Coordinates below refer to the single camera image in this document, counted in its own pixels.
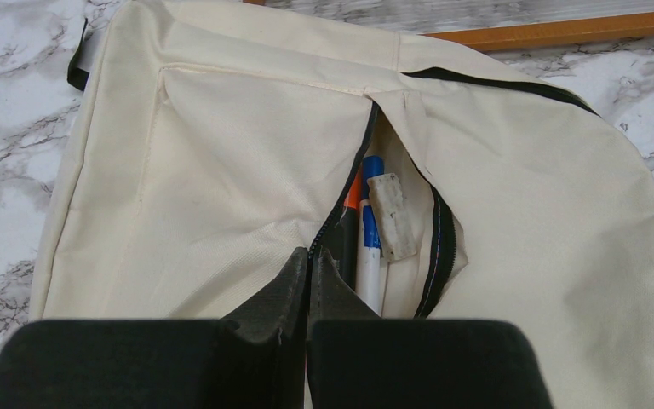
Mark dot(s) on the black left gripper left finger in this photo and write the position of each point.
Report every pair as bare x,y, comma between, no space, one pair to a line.
251,358

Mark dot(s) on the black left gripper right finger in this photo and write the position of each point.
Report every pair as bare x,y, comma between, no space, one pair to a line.
356,359

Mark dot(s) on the blue whiteboard marker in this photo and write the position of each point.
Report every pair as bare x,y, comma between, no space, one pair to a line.
369,249

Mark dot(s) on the orange highlighter marker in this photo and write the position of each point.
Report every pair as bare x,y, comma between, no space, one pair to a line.
342,239

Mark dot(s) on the beige canvas backpack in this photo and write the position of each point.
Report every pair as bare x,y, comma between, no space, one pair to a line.
214,138

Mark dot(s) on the orange wooden shelf rack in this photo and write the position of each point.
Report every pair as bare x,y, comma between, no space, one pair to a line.
493,26

